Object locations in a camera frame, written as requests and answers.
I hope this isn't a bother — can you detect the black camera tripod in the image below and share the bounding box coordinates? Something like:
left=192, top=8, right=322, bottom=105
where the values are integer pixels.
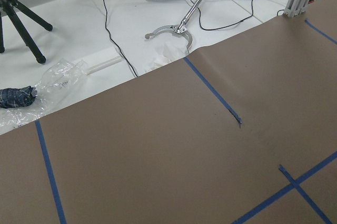
left=1, top=0, right=53, bottom=64

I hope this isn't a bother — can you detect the black cable on table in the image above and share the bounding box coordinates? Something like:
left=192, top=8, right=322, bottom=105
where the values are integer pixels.
left=94, top=0, right=139, bottom=77

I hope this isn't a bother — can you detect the white plastic cable channel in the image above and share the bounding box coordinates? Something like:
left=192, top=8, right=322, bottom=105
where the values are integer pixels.
left=74, top=54, right=122, bottom=75

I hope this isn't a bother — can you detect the folded dark plaid umbrella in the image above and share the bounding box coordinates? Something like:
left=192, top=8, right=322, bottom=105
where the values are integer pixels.
left=1, top=86, right=37, bottom=108

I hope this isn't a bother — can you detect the crumpled clear plastic bag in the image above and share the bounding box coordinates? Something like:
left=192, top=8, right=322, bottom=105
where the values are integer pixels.
left=1, top=59, right=86, bottom=128

